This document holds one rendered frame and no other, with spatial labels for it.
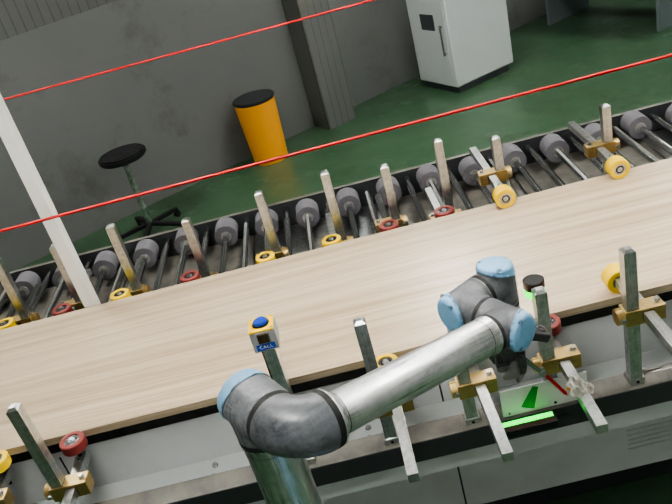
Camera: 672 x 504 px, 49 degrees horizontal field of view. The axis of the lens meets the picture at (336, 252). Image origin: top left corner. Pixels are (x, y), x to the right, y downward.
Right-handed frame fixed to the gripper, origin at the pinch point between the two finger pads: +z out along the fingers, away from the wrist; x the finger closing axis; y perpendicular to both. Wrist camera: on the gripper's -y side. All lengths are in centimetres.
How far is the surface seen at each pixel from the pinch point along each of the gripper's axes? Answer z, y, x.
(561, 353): 10.3, -18.9, -14.7
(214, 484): 27, 90, -32
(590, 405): 11.3, -15.3, 6.8
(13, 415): -16, 133, -38
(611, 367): 35, -42, -28
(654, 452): 82, -56, -29
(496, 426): 12.7, 9.1, 0.8
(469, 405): 20.0, 10.0, -18.1
